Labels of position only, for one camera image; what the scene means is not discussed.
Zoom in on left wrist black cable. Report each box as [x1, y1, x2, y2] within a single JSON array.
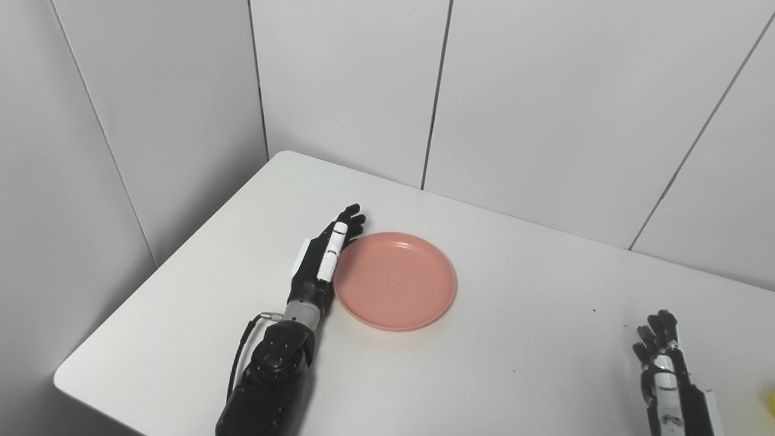
[[226, 312, 284, 405]]

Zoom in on pink plate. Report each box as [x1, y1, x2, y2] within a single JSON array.
[[333, 231, 458, 332]]

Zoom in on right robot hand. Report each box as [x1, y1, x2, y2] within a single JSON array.
[[632, 309, 725, 436]]

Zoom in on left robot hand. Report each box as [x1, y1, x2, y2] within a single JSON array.
[[287, 203, 367, 311]]

